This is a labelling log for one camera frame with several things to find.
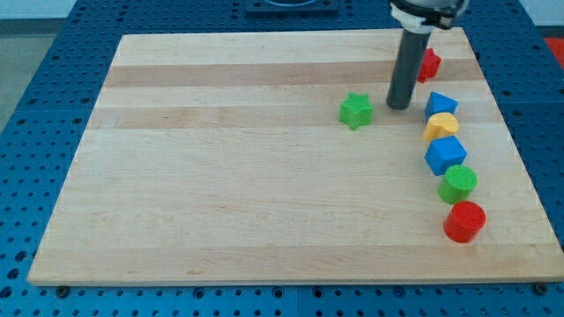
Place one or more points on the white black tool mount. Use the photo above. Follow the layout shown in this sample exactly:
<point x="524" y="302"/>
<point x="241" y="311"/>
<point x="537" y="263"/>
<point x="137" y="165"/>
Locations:
<point x="422" y="16"/>

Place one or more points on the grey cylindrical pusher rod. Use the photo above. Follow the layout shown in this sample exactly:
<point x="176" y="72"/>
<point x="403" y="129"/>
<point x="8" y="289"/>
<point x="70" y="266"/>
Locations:
<point x="410" y="56"/>

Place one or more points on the green star block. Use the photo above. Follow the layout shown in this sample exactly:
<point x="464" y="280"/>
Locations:
<point x="356" y="111"/>

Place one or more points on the red star block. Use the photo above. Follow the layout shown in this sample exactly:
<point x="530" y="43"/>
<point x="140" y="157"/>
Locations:
<point x="430" y="65"/>

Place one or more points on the wooden board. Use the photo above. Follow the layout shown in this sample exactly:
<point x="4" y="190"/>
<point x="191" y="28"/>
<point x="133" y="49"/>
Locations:
<point x="219" y="159"/>

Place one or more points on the blue triangle block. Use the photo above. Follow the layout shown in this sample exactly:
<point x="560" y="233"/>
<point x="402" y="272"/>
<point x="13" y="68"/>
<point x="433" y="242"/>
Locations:
<point x="439" y="103"/>

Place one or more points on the yellow half-round block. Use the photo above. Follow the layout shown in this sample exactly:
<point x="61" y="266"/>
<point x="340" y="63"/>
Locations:
<point x="440" y="125"/>

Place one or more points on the blue cube block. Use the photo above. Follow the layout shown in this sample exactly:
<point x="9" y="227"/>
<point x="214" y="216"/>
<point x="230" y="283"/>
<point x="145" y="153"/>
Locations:
<point x="443" y="153"/>

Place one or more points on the green cylinder block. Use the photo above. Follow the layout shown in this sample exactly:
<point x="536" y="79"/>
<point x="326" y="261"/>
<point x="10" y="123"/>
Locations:
<point x="457" y="184"/>

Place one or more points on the red cylinder block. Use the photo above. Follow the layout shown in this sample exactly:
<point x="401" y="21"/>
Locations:
<point x="464" y="222"/>

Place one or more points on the dark blue base plate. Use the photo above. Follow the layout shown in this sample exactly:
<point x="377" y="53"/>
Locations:
<point x="278" y="7"/>

